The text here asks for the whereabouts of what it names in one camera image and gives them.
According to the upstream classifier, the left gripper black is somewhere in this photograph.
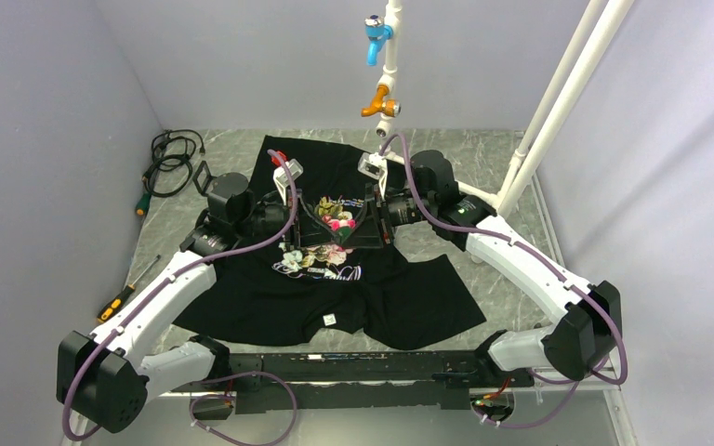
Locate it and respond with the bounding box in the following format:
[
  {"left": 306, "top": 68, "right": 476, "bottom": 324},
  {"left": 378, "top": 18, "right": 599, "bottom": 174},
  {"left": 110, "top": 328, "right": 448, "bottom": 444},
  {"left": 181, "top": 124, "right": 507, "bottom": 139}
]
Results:
[{"left": 234, "top": 189, "right": 340, "bottom": 250}]

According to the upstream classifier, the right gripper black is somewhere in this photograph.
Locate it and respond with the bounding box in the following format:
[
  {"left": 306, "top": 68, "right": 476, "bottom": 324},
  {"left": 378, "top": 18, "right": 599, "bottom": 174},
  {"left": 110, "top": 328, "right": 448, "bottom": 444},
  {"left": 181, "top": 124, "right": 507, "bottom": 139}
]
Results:
[{"left": 341, "top": 183, "right": 435, "bottom": 249}]

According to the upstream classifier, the black floral print t-shirt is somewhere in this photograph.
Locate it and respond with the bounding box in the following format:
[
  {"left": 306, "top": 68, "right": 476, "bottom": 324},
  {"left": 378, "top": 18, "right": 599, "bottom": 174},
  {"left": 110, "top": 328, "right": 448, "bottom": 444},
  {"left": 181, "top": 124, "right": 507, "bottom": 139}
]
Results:
[{"left": 175, "top": 136, "right": 485, "bottom": 350}]

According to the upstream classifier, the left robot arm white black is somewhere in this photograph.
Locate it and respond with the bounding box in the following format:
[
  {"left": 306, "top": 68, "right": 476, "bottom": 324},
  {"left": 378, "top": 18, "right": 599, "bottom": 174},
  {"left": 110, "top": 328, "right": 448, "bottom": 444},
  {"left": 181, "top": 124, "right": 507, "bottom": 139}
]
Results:
[{"left": 57, "top": 163, "right": 301, "bottom": 441}]

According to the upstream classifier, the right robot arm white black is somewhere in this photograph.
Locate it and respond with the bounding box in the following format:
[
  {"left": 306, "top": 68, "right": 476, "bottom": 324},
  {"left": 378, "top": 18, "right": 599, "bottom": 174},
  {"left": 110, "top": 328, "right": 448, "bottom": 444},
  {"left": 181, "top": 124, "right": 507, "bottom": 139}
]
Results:
[{"left": 346, "top": 151, "right": 628, "bottom": 386}]

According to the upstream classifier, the orange tap valve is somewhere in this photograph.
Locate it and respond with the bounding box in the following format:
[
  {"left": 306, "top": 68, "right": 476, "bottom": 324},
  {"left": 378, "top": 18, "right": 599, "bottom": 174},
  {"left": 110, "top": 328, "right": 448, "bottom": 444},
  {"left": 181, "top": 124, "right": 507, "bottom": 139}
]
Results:
[{"left": 360, "top": 84, "right": 402, "bottom": 118}]

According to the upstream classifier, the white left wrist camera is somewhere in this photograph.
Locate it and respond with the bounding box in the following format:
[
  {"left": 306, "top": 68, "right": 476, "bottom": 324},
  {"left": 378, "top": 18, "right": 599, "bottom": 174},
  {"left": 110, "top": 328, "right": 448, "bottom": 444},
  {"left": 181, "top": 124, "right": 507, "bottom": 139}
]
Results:
[{"left": 270, "top": 151, "right": 304, "bottom": 202}]

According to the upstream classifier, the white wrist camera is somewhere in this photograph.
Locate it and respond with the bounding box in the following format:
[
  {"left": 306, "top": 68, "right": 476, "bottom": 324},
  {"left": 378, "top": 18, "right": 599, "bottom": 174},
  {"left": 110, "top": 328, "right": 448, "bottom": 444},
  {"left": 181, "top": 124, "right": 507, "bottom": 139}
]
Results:
[
  {"left": 270, "top": 151, "right": 304, "bottom": 202},
  {"left": 358, "top": 152, "right": 389, "bottom": 196}
]

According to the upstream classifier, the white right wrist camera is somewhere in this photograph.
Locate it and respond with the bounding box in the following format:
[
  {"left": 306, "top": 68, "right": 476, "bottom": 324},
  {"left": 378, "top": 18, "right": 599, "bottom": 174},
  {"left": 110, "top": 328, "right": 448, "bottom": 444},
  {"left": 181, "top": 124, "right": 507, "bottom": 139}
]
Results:
[{"left": 358, "top": 152, "right": 389, "bottom": 196}]

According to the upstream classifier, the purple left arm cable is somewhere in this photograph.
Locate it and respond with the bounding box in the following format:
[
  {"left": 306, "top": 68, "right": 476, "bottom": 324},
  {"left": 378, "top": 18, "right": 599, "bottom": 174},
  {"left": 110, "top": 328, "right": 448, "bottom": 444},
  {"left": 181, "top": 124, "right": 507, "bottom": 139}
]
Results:
[{"left": 60, "top": 150, "right": 300, "bottom": 446}]

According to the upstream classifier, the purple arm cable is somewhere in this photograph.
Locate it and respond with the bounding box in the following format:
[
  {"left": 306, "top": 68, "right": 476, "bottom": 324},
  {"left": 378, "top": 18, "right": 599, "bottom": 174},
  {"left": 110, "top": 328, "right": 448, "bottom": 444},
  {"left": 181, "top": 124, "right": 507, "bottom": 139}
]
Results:
[
  {"left": 60, "top": 150, "right": 300, "bottom": 446},
  {"left": 378, "top": 132, "right": 629, "bottom": 431}
]

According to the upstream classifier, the black rectangular frame stand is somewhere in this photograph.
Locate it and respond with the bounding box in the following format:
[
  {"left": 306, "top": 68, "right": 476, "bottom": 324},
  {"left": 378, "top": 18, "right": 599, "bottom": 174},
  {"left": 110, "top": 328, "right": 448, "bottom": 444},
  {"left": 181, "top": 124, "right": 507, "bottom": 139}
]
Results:
[{"left": 192, "top": 160, "right": 215, "bottom": 196}]

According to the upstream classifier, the coiled black cable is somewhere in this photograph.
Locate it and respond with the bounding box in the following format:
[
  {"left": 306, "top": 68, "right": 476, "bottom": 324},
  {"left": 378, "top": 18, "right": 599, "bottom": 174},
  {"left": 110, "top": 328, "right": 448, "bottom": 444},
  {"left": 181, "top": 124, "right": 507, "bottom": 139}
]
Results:
[{"left": 141, "top": 129, "right": 206, "bottom": 200}]

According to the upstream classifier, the green orange handled screwdriver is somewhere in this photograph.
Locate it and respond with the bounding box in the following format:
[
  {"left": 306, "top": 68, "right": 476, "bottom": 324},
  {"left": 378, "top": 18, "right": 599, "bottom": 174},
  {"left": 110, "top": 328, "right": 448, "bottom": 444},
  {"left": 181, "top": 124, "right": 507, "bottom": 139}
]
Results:
[{"left": 134, "top": 193, "right": 152, "bottom": 216}]

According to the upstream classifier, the white pvc pipe frame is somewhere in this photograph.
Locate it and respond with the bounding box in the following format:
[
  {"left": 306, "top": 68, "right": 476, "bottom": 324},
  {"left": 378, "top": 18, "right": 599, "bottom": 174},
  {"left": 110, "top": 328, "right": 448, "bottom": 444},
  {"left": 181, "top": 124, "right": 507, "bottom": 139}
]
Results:
[{"left": 373, "top": 1, "right": 634, "bottom": 216}]

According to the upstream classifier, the yellow black handled screwdriver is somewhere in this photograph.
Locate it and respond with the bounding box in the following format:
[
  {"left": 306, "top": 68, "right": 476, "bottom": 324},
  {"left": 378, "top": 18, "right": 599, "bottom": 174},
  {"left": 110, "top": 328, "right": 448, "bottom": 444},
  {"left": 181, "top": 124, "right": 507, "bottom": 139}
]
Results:
[{"left": 96, "top": 255, "right": 162, "bottom": 324}]

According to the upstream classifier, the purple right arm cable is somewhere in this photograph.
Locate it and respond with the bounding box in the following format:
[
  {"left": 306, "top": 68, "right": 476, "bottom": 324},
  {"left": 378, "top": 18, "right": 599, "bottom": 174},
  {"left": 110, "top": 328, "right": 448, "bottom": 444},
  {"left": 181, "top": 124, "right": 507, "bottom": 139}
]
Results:
[{"left": 378, "top": 132, "right": 629, "bottom": 431}]

